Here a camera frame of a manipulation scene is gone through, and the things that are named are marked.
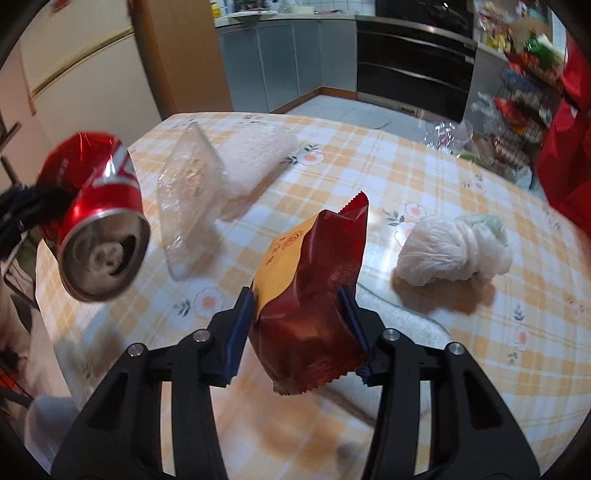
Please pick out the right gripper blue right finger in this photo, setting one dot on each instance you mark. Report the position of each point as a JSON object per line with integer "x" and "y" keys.
{"x": 353, "y": 318}

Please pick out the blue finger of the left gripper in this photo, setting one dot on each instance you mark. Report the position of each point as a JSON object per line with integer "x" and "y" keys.
{"x": 25, "y": 207}

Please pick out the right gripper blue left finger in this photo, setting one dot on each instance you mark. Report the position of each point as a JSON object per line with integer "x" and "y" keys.
{"x": 236, "y": 330}

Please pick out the red orange snack bag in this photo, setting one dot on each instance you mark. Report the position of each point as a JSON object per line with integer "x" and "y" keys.
{"x": 300, "y": 334}

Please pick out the crushed red soda can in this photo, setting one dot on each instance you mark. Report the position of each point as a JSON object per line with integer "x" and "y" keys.
{"x": 98, "y": 232}

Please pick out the grey kitchen cabinets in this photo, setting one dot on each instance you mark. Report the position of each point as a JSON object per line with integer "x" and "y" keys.
{"x": 273, "y": 64}

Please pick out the checkered floral tablecloth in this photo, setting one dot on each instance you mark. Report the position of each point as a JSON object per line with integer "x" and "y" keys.
{"x": 529, "y": 330}

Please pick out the clear plastic wrapper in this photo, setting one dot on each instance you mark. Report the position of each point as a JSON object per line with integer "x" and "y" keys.
{"x": 189, "y": 200}

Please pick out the crumpled white plastic bag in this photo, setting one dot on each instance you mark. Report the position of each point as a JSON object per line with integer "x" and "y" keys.
{"x": 471, "y": 248}

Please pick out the cream refrigerator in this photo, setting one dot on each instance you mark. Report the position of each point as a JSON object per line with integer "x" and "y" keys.
{"x": 84, "y": 72}

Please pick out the red hanging apron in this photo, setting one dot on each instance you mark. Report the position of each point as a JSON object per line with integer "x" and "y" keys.
{"x": 563, "y": 165}

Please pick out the black oven range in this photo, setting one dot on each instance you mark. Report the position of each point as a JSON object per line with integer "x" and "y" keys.
{"x": 418, "y": 55}

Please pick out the wire snack rack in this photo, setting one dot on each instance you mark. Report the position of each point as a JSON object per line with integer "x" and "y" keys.
{"x": 515, "y": 88}

